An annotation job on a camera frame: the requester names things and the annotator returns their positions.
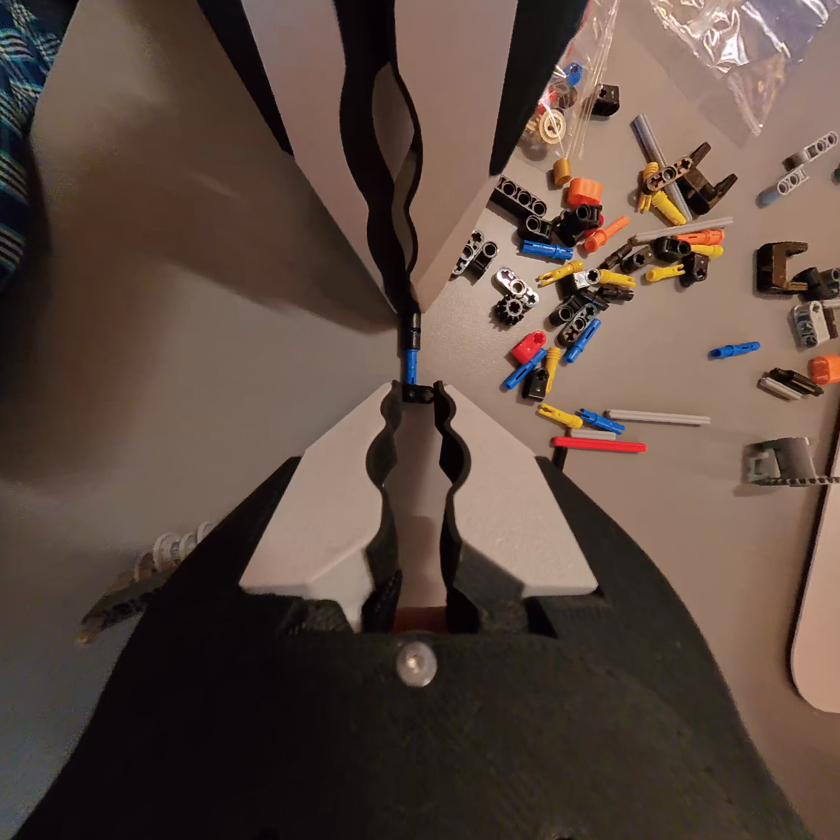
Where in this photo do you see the dark grey differential gear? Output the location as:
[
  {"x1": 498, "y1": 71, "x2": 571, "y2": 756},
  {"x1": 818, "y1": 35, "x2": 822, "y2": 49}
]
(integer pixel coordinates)
[{"x1": 743, "y1": 436, "x2": 840, "y2": 488}]

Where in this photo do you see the empty clear plastic bag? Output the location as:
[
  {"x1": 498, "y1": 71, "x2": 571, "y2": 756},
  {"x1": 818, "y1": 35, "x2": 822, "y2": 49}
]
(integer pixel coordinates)
[{"x1": 650, "y1": 0, "x2": 834, "y2": 148}]

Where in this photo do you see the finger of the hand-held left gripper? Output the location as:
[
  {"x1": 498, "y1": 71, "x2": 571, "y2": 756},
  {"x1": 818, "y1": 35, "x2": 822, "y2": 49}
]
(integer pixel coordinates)
[
  {"x1": 243, "y1": 0, "x2": 422, "y2": 315},
  {"x1": 392, "y1": 0, "x2": 527, "y2": 316}
]

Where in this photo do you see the red lego axle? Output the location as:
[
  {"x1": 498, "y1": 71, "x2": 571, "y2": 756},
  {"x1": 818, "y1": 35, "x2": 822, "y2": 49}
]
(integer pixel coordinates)
[{"x1": 553, "y1": 436, "x2": 647, "y2": 454}]

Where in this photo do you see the long grey lego axle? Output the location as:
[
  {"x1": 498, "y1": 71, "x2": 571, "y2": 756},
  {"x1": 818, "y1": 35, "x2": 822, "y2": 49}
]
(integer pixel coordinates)
[{"x1": 605, "y1": 409, "x2": 711, "y2": 426}]

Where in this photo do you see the white rounded base plate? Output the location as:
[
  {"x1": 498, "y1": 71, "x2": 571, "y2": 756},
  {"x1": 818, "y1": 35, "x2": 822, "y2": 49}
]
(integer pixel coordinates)
[{"x1": 791, "y1": 430, "x2": 840, "y2": 714}]

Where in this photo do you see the black lego frame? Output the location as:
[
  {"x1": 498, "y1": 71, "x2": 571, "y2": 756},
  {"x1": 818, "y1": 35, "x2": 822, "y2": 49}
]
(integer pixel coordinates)
[{"x1": 753, "y1": 241, "x2": 809, "y2": 294}]

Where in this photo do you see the light grey lego connector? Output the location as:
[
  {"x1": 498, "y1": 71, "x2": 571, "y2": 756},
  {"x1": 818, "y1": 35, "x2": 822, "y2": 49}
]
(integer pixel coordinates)
[{"x1": 791, "y1": 302, "x2": 840, "y2": 347}]

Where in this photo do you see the grey worm gear beam assembly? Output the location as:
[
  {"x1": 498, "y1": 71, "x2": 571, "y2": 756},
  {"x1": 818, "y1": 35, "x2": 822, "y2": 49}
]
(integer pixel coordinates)
[{"x1": 75, "y1": 521, "x2": 221, "y2": 647}]

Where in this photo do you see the black and grey connector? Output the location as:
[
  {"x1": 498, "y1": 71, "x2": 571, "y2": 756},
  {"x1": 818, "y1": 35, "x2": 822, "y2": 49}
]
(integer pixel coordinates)
[{"x1": 760, "y1": 369, "x2": 824, "y2": 401}]

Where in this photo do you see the blue pin with black bush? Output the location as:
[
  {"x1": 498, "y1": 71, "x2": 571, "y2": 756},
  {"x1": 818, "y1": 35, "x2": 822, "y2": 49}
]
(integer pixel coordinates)
[{"x1": 402, "y1": 308, "x2": 424, "y2": 388}]

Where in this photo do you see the black lego beam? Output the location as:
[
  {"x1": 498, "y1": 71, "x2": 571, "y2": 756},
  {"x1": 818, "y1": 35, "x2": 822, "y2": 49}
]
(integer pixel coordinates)
[{"x1": 492, "y1": 176, "x2": 549, "y2": 217}]

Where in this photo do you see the person's plaid shirt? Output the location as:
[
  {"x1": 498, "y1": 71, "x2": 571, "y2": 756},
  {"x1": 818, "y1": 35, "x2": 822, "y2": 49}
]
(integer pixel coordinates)
[{"x1": 0, "y1": 0, "x2": 63, "y2": 290}]

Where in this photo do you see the pile of lego pieces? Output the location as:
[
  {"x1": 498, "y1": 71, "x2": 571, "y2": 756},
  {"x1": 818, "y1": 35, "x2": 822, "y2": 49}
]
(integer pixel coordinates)
[{"x1": 451, "y1": 82, "x2": 739, "y2": 442}]

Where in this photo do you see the light grey short beam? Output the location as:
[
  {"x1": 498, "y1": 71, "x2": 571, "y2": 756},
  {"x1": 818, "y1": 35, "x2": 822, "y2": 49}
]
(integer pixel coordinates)
[
  {"x1": 781, "y1": 131, "x2": 840, "y2": 168},
  {"x1": 758, "y1": 167, "x2": 808, "y2": 206}
]

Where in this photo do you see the black double connector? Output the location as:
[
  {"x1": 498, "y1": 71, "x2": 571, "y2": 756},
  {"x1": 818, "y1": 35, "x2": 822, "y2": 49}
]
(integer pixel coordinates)
[{"x1": 797, "y1": 266, "x2": 840, "y2": 303}]

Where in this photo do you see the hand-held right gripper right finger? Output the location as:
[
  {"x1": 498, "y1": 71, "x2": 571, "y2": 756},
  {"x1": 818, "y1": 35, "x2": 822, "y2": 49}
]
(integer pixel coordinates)
[{"x1": 432, "y1": 379, "x2": 601, "y2": 634}]

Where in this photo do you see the clear bag with lego parts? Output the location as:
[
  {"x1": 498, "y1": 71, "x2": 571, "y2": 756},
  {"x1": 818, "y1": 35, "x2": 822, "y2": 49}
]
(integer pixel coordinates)
[{"x1": 518, "y1": 0, "x2": 624, "y2": 161}]

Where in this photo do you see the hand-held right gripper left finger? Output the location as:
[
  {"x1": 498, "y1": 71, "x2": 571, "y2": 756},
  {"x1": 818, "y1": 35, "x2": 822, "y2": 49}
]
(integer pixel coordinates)
[{"x1": 238, "y1": 379, "x2": 404, "y2": 634}]

